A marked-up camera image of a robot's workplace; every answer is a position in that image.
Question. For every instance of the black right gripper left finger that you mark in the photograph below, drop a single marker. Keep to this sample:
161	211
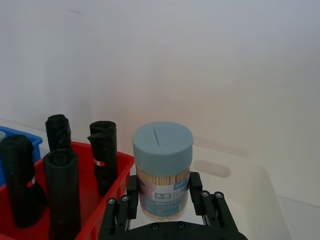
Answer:
121	212

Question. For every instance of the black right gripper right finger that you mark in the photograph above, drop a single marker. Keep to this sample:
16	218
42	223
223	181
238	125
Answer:
208	207

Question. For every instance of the toothpick jar with grey-blue lid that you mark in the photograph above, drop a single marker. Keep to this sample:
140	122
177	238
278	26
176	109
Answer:
162	160

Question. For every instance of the red plastic bin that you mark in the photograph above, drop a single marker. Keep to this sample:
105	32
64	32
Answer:
110	190

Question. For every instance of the white plastic bin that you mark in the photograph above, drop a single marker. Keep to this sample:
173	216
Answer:
250	195

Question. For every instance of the black garbage bag roll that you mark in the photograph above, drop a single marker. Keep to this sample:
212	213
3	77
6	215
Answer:
58	132
103	155
21	180
63	195

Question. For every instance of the blue plastic bin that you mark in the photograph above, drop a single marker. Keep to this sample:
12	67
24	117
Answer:
35	145

